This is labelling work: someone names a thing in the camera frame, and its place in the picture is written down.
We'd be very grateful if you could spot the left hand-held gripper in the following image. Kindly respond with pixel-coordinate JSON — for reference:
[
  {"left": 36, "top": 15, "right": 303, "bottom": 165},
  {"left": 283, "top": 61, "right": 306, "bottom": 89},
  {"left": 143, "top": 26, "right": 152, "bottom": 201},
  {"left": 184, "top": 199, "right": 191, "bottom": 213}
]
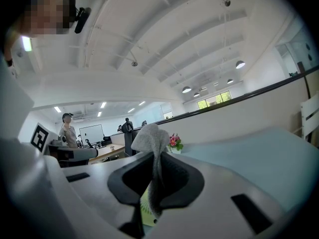
[{"left": 29, "top": 122, "right": 98, "bottom": 168}]

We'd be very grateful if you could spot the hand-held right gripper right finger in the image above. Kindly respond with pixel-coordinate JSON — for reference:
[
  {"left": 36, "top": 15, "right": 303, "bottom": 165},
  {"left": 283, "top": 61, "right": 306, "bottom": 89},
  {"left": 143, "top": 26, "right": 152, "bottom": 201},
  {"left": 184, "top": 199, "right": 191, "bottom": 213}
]
[{"left": 147, "top": 152, "right": 290, "bottom": 239}]

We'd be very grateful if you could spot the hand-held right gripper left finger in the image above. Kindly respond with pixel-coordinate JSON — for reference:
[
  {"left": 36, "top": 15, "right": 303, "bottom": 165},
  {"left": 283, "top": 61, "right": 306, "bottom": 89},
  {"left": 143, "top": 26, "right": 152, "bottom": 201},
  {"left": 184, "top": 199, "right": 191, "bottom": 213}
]
[{"left": 43, "top": 152, "right": 157, "bottom": 239}]

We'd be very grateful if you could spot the grey cloth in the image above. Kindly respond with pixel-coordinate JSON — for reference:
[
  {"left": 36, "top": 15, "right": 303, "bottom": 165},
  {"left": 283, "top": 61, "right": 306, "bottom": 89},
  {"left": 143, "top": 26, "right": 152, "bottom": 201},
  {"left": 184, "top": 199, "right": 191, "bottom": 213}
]
[{"left": 131, "top": 123, "right": 170, "bottom": 218}]

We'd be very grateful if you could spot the light wooden desk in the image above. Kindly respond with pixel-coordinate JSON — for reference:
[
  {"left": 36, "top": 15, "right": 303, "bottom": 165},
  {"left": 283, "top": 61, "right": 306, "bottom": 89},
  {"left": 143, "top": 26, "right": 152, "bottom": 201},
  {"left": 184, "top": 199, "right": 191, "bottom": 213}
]
[{"left": 88, "top": 144, "right": 125, "bottom": 163}]

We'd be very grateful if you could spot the whiteboard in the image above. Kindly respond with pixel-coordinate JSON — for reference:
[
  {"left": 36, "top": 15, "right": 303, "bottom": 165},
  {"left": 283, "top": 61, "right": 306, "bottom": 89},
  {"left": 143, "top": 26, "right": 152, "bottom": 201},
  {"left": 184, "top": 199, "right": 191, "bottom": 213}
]
[{"left": 79, "top": 124, "right": 104, "bottom": 145}]

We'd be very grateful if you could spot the pink flower pot plant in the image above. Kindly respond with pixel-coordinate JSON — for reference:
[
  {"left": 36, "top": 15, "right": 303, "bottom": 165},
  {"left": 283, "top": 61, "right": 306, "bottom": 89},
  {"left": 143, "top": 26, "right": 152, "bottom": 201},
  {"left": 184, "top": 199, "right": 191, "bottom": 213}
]
[{"left": 167, "top": 133, "right": 184, "bottom": 154}]

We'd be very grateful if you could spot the window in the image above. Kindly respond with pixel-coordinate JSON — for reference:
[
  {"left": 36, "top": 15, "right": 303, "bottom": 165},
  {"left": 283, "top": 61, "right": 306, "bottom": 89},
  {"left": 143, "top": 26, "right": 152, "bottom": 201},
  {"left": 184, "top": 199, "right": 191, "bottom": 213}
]
[{"left": 196, "top": 91, "right": 232, "bottom": 110}]

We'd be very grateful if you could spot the white star-print shirt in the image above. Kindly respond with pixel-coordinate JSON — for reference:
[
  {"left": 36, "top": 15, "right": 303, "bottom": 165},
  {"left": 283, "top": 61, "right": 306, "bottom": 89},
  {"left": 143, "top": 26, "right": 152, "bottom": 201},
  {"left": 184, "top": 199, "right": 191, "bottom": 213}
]
[{"left": 0, "top": 51, "right": 34, "bottom": 144}]

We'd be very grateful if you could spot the long ceiling light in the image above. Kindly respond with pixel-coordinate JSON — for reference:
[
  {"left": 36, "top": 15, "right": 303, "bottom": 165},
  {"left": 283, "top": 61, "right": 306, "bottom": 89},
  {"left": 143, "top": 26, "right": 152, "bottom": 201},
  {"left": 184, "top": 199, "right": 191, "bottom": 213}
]
[{"left": 21, "top": 35, "right": 32, "bottom": 52}]

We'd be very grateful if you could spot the white slatted chair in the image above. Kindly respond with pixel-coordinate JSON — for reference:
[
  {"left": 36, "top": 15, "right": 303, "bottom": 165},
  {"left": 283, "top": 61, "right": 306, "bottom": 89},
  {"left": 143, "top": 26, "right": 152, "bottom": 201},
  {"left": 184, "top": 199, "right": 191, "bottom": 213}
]
[{"left": 300, "top": 91, "right": 319, "bottom": 145}]

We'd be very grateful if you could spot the black head-worn camera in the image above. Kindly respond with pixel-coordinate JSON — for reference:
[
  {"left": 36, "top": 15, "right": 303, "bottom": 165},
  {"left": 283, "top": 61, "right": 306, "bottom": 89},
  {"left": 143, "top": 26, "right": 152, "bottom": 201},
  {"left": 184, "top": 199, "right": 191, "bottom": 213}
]
[{"left": 74, "top": 6, "right": 92, "bottom": 34}]

